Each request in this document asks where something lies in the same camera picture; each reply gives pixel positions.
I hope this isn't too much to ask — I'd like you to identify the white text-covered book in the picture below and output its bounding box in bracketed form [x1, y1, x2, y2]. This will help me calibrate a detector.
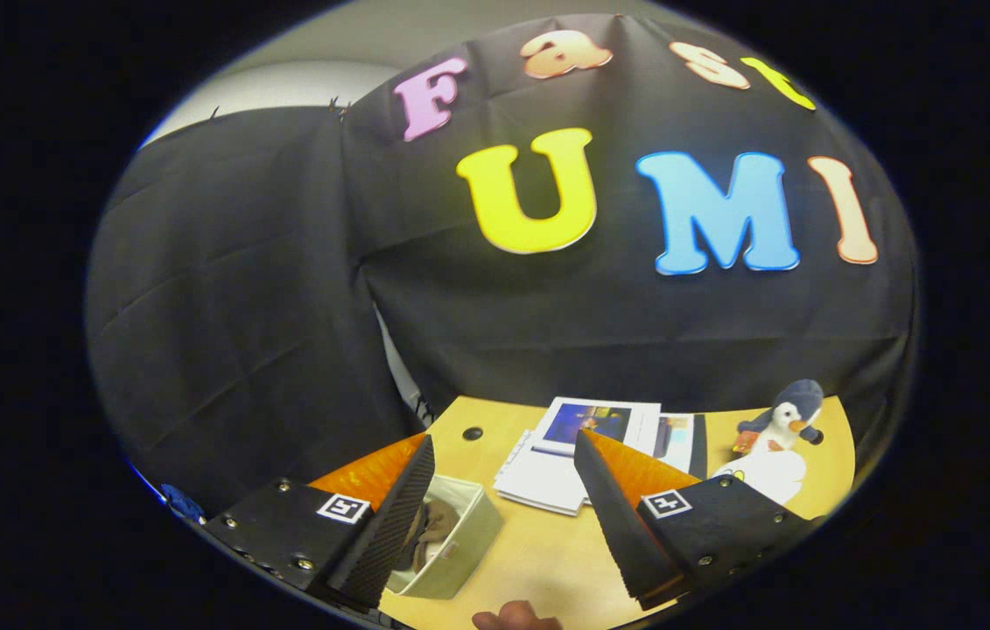
[495, 429, 587, 517]

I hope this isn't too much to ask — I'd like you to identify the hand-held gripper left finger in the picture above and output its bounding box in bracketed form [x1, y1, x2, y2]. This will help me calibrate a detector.
[202, 434, 437, 611]

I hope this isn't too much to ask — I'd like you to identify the white seal plush toy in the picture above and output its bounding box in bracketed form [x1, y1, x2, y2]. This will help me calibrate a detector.
[712, 446, 808, 507]

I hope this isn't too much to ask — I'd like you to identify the penguin plush toy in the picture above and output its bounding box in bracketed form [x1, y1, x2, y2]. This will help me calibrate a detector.
[735, 379, 826, 456]

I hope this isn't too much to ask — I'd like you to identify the green fabric storage box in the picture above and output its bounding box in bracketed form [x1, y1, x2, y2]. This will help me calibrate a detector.
[385, 475, 504, 600]

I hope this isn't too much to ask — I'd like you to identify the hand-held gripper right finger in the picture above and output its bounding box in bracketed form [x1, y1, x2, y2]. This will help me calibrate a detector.
[572, 429, 815, 613]

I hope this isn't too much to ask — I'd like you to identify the black book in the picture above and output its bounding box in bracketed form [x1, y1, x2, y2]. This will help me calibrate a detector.
[689, 414, 710, 480]

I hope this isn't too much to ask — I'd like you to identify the blue and white clutter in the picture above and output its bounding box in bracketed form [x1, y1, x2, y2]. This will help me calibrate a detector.
[160, 483, 208, 526]

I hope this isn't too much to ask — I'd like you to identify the book with night photo cover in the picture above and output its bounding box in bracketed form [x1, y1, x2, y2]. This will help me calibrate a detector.
[532, 396, 662, 458]

